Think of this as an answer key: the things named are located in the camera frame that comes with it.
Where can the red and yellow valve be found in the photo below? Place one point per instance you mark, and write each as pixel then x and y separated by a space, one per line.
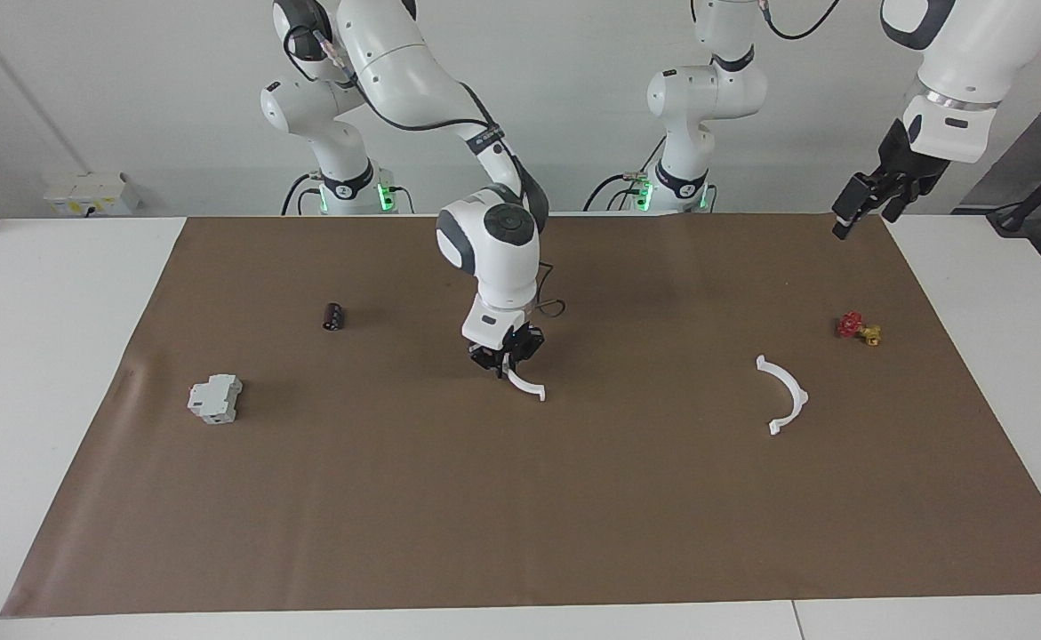
pixel 851 325

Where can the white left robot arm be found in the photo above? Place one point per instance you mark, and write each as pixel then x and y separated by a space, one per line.
pixel 707 89

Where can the white circuit breaker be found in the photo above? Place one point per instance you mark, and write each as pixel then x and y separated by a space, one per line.
pixel 213 400

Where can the brown paper table mat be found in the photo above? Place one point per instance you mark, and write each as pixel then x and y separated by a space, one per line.
pixel 520 498

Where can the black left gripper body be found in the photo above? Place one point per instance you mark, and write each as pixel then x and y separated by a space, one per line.
pixel 909 164

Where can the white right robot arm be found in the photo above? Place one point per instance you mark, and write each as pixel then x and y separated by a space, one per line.
pixel 493 240

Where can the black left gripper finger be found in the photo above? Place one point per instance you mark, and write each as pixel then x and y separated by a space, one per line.
pixel 893 206
pixel 851 206

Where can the black tripod stand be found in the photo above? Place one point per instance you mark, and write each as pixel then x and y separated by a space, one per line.
pixel 1009 218

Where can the black cylindrical capacitor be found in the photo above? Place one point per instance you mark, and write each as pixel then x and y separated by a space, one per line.
pixel 333 317

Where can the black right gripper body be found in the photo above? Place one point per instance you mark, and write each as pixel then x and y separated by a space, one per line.
pixel 507 347

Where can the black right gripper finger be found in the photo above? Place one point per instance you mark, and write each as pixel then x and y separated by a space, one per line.
pixel 502 366
pixel 522 356

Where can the white power strip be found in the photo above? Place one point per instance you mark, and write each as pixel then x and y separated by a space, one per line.
pixel 93 191

